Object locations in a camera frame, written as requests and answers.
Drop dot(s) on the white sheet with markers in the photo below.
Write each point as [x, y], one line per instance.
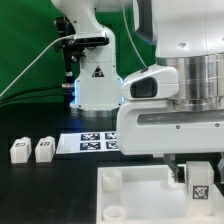
[87, 142]

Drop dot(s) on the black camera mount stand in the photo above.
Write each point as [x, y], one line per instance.
[68, 50]

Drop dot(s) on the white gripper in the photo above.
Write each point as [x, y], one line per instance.
[149, 127]

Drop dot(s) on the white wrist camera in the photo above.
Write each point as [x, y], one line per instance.
[154, 83]

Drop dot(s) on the white square table top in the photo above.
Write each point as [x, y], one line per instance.
[148, 195]

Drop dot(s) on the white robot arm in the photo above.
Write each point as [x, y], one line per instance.
[176, 105]

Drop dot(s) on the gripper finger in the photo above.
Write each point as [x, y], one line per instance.
[220, 168]

